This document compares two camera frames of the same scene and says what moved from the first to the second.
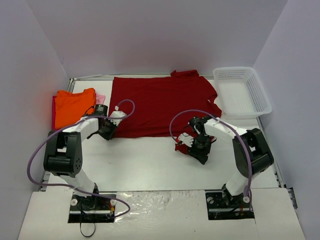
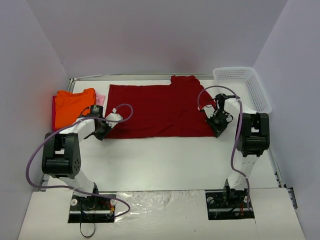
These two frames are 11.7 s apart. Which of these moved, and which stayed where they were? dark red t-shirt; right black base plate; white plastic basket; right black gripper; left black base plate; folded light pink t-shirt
Moved: right black gripper; dark red t-shirt
Stayed: right black base plate; folded light pink t-shirt; left black base plate; white plastic basket
